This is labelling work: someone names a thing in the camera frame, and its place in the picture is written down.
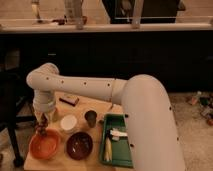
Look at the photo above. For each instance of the yellow corn cob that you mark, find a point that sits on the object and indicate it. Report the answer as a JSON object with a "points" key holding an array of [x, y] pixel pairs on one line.
{"points": [[108, 150]]}

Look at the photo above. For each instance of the small spoon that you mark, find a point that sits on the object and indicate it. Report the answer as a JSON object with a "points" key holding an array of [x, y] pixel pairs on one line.
{"points": [[101, 120]]}

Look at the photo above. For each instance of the dark maroon bowl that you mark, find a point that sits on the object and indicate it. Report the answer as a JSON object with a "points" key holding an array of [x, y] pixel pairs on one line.
{"points": [[79, 146]]}

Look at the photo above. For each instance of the black office chair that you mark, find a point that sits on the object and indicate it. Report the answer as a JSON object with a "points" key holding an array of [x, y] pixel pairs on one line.
{"points": [[9, 109]]}

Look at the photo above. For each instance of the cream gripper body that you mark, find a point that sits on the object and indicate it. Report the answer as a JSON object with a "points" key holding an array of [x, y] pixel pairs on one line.
{"points": [[44, 120]]}

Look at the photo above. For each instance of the dark cabinet counter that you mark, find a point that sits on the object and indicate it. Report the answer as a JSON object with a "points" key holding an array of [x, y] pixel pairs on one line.
{"points": [[181, 60]]}

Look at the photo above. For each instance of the green plastic tray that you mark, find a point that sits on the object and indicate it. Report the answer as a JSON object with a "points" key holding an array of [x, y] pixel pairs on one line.
{"points": [[121, 155]]}

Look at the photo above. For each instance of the orange red bowl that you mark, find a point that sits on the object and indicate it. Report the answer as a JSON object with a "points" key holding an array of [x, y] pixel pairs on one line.
{"points": [[44, 147]]}

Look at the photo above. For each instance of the dark red grape bunch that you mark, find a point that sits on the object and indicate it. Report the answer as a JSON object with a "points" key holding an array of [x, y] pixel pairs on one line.
{"points": [[41, 129]]}

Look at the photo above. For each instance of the black brown eraser block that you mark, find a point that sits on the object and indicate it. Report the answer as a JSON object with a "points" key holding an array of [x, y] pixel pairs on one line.
{"points": [[71, 100]]}

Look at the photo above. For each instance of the small orange cup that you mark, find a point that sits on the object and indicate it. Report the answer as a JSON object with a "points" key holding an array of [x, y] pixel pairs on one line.
{"points": [[54, 115]]}

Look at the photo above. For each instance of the white bowl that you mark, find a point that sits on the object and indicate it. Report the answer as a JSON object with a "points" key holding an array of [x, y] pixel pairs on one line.
{"points": [[68, 123]]}

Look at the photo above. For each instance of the grey metal cup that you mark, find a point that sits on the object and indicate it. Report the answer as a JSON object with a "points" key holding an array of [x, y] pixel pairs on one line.
{"points": [[91, 117]]}

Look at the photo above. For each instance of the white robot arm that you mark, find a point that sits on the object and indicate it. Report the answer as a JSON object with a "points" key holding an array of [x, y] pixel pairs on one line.
{"points": [[150, 122]]}

